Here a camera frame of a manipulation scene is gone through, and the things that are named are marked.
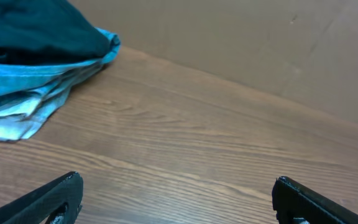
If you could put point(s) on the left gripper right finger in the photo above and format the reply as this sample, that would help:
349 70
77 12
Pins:
296 204

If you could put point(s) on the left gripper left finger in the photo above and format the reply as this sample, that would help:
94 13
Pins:
58 201

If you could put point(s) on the dark navy t-shirt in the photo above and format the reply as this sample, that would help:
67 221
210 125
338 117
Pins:
39 32

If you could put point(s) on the folded white cloth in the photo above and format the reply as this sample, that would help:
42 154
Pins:
23 117

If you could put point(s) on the folded light blue jeans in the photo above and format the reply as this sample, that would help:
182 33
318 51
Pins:
25 89

